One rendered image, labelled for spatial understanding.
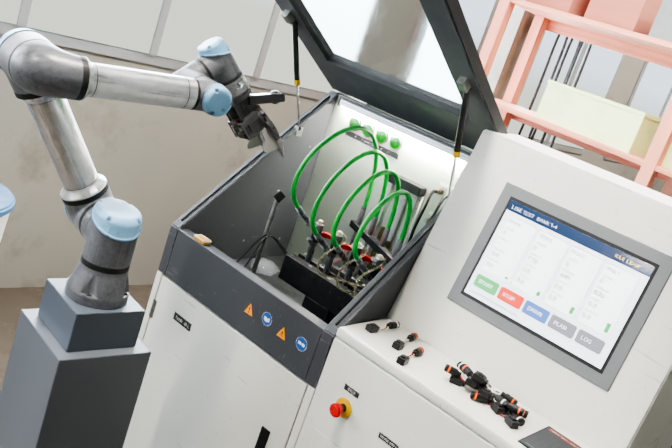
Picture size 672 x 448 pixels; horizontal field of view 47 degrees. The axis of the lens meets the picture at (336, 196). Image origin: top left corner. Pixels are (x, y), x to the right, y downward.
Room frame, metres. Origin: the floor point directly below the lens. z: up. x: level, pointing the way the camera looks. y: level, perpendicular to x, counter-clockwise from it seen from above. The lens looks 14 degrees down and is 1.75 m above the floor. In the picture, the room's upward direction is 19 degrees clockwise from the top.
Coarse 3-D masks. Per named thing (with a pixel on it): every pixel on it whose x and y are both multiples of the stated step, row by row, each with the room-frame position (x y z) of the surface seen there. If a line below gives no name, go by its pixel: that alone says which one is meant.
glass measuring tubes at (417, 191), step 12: (408, 180) 2.43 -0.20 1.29; (420, 192) 2.38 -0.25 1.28; (420, 204) 2.40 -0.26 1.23; (384, 216) 2.44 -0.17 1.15; (396, 216) 2.41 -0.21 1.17; (384, 228) 2.43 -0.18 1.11; (396, 228) 2.43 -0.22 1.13; (408, 228) 2.40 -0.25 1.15; (396, 240) 2.39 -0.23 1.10; (372, 252) 2.43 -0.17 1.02; (384, 264) 2.43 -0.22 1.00
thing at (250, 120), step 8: (248, 88) 2.02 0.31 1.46; (240, 96) 1.99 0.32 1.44; (232, 104) 1.99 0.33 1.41; (240, 104) 2.01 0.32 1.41; (248, 104) 2.02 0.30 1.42; (232, 112) 2.01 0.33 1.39; (240, 112) 2.00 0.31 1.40; (248, 112) 2.02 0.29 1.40; (256, 112) 2.02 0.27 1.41; (264, 112) 2.03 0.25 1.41; (232, 120) 2.01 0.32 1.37; (240, 120) 2.01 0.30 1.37; (248, 120) 2.00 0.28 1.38; (256, 120) 2.02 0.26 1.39; (264, 120) 2.03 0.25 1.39; (232, 128) 2.04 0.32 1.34; (240, 128) 2.00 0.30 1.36; (248, 128) 2.00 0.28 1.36; (256, 128) 2.02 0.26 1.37; (240, 136) 2.02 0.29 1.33; (248, 136) 2.00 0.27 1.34
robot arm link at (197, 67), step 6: (198, 60) 1.94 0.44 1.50; (186, 66) 1.93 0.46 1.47; (192, 66) 1.92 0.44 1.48; (198, 66) 1.92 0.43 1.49; (204, 66) 1.93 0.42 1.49; (174, 72) 1.93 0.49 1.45; (180, 72) 1.91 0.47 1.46; (186, 72) 1.90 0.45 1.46; (192, 72) 1.89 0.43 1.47; (198, 72) 1.90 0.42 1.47; (204, 72) 1.92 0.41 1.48; (210, 72) 1.93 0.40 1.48
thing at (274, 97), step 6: (252, 96) 2.02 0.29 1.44; (258, 96) 2.03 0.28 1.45; (264, 96) 2.05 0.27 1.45; (270, 96) 2.06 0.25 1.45; (276, 96) 2.07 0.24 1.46; (282, 96) 2.08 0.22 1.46; (252, 102) 2.02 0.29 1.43; (258, 102) 2.03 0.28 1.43; (264, 102) 2.05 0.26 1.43; (270, 102) 2.06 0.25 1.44; (276, 102) 2.07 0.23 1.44
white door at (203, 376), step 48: (192, 336) 2.13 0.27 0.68; (240, 336) 2.03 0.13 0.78; (144, 384) 2.21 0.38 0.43; (192, 384) 2.10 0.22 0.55; (240, 384) 1.99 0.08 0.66; (288, 384) 1.90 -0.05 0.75; (144, 432) 2.17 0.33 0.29; (192, 432) 2.06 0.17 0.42; (240, 432) 1.96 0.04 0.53; (288, 432) 1.87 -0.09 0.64
